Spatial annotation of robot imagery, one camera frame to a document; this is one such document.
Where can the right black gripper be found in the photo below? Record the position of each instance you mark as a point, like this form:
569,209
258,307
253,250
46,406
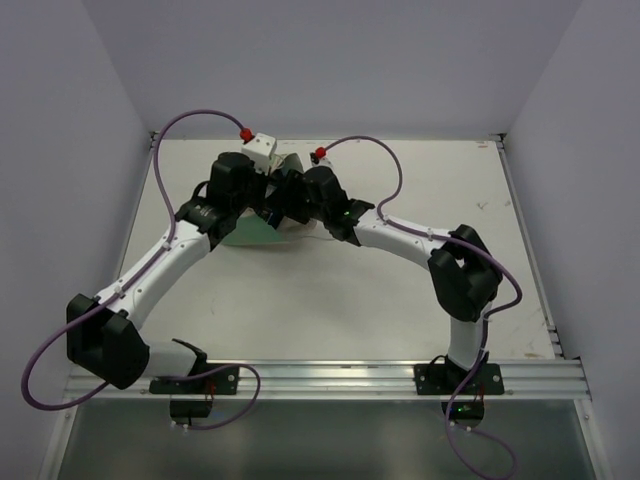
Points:
293,185

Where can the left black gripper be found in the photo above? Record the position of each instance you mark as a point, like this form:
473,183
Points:
267,201

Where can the green printed paper bag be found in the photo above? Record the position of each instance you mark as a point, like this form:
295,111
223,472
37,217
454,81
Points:
252,231

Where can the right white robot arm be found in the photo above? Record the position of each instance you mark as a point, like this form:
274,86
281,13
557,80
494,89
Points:
464,275

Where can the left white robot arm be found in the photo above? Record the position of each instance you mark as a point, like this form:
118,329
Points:
104,335

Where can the blue snack packet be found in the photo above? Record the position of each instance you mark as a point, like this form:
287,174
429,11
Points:
272,217

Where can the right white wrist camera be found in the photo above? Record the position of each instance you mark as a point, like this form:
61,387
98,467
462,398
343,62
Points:
319,158

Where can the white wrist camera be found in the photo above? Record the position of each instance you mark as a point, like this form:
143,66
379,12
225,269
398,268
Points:
319,158
260,149

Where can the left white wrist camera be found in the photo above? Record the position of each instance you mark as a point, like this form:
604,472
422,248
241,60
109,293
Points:
260,149

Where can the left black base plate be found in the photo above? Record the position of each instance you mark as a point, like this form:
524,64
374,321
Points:
221,379

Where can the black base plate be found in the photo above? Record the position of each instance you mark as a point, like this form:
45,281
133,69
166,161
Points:
221,379
439,379

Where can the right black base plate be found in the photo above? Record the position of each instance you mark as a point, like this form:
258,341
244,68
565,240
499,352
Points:
439,379

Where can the aluminium mounting rail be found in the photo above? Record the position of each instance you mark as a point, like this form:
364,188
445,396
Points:
536,379

